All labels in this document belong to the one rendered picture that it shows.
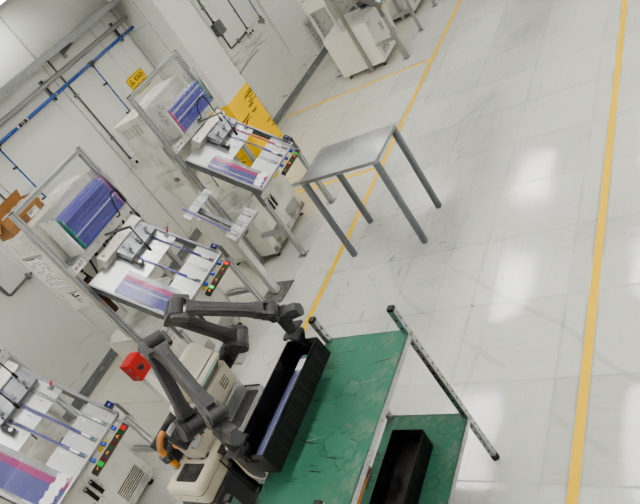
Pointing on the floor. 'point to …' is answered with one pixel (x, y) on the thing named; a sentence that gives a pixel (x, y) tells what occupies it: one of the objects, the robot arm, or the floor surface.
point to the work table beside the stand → (359, 152)
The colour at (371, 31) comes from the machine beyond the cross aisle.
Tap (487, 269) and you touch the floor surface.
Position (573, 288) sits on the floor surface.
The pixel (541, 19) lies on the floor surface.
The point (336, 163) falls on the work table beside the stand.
